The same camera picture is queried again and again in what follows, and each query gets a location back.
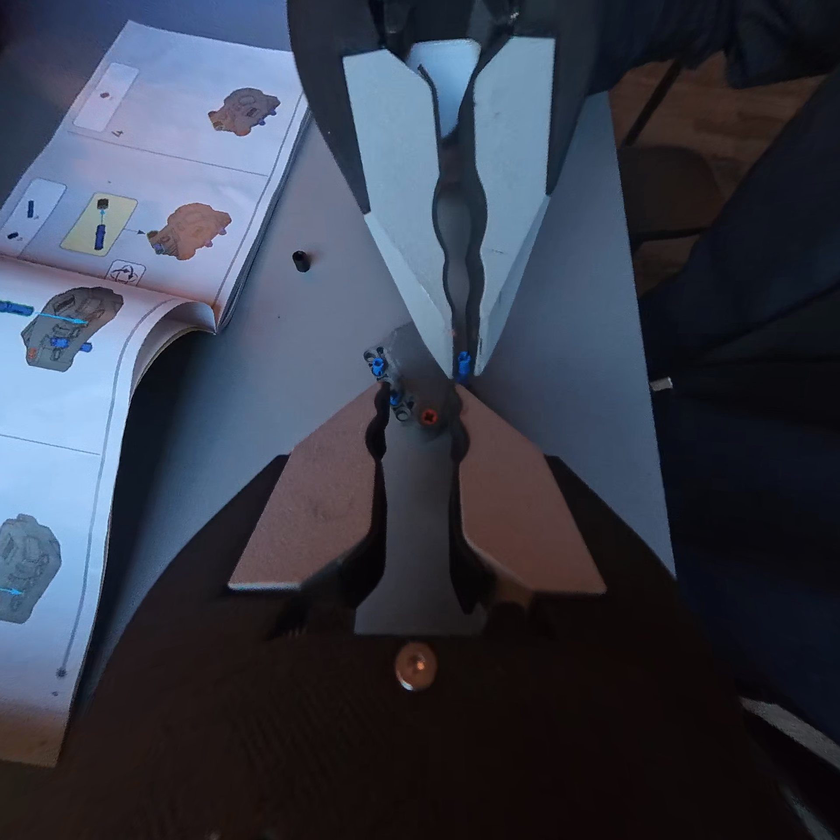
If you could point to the blue lego pin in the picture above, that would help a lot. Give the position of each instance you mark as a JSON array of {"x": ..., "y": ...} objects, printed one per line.
[{"x": 464, "y": 361}]

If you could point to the lego instruction booklet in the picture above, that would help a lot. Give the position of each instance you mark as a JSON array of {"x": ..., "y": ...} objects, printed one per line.
[{"x": 164, "y": 164}]

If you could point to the grey lego assembly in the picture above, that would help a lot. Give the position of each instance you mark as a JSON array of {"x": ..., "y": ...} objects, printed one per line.
[{"x": 403, "y": 346}]

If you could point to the small black lego piece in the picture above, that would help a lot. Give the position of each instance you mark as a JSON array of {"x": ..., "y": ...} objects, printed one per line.
[{"x": 302, "y": 261}]

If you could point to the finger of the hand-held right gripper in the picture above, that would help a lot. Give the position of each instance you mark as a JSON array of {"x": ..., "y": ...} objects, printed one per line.
[
  {"x": 394, "y": 197},
  {"x": 518, "y": 164}
]

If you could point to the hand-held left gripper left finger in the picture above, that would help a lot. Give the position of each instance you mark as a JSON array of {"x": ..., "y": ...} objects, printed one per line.
[{"x": 315, "y": 512}]

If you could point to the small white tag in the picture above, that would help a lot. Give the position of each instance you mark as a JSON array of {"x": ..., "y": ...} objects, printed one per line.
[{"x": 660, "y": 384}]

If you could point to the person's dark trousers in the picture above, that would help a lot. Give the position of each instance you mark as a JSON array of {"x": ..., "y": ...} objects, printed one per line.
[{"x": 754, "y": 459}]

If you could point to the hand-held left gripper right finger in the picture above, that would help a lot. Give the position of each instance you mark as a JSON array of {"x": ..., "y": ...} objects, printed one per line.
[{"x": 525, "y": 518}]

